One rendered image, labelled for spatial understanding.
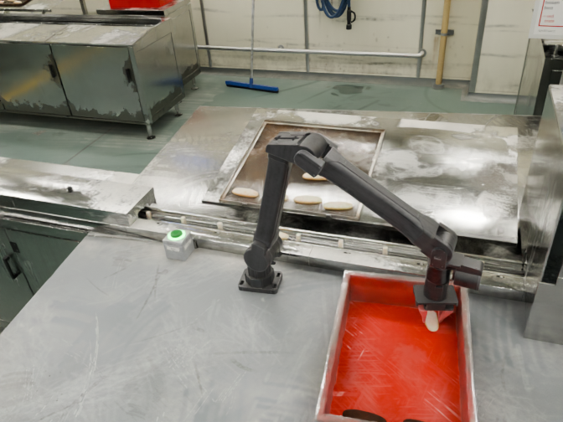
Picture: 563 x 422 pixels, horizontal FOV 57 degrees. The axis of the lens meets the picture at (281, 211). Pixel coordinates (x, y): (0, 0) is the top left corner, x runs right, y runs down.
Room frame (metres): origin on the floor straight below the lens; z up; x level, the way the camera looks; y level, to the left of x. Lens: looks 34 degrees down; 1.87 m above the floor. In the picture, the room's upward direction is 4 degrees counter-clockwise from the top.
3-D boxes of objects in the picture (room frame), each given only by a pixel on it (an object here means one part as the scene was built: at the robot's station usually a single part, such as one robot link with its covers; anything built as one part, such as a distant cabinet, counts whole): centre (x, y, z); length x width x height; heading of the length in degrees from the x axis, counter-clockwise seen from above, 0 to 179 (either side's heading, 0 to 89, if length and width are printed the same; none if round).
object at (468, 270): (0.93, -0.41, 1.06); 0.11 x 0.09 x 0.12; 62
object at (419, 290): (0.95, -0.37, 0.97); 0.10 x 0.07 x 0.07; 84
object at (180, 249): (1.36, 0.34, 0.84); 0.08 x 0.08 x 0.11; 69
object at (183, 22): (5.07, 1.11, 0.44); 0.70 x 0.55 x 0.87; 69
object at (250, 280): (1.18, 0.08, 0.86); 0.12 x 0.09 x 0.08; 75
